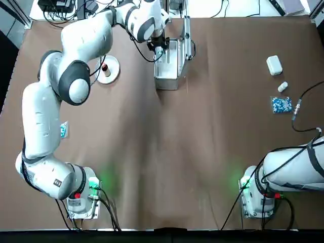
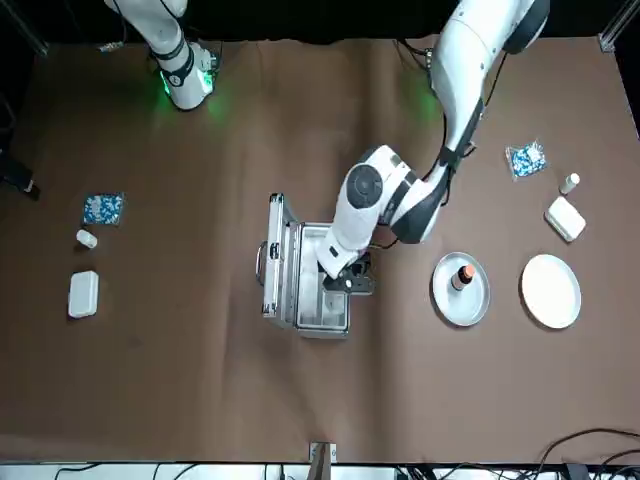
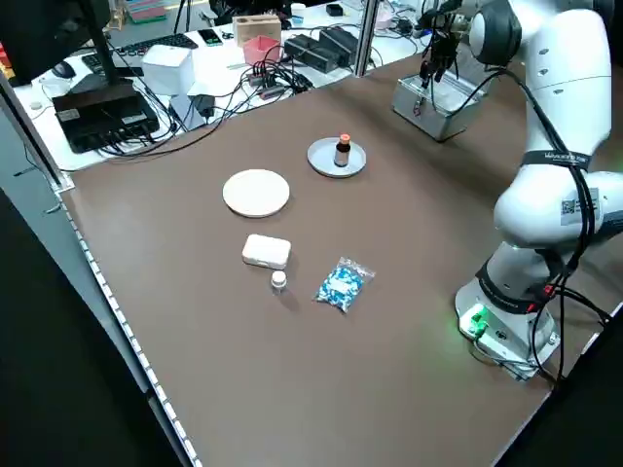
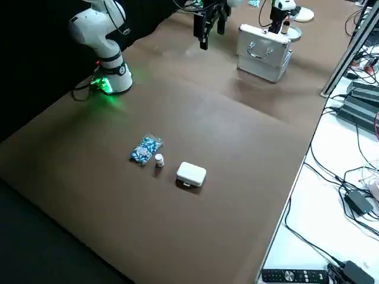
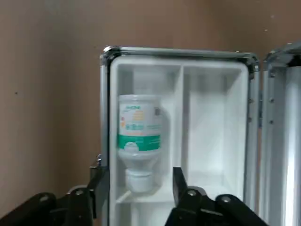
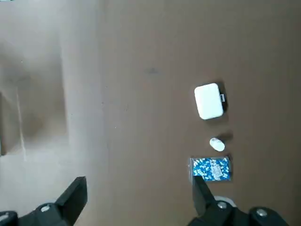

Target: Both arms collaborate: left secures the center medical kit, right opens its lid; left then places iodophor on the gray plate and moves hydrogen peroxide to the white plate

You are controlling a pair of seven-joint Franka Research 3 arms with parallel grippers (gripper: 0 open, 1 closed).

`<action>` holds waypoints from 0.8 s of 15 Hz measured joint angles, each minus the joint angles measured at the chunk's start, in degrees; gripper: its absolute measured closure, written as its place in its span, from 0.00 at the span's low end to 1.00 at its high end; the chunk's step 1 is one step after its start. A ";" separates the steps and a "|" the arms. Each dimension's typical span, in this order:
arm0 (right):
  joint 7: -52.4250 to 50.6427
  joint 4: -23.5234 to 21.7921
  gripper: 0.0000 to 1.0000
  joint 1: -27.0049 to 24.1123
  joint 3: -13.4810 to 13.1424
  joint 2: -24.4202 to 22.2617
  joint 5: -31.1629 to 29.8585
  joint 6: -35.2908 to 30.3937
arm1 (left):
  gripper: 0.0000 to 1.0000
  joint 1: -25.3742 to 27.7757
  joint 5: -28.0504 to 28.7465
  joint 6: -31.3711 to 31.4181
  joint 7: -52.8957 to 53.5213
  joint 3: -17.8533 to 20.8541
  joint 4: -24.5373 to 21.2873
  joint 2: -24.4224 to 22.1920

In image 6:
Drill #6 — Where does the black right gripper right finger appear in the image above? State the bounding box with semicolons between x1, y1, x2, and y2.
188;176;292;226

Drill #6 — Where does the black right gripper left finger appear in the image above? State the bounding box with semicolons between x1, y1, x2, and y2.
0;176;88;226

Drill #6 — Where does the silver aluminium medical kit case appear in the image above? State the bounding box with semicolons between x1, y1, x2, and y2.
0;90;7;157

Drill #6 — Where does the blue capsule bag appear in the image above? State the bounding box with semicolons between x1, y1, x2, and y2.
190;156;234;183

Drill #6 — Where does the small white pill bottle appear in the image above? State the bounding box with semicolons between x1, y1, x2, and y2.
209;137;226;152

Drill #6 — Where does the white plastic box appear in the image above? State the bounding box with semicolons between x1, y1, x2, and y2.
194;82;229;121

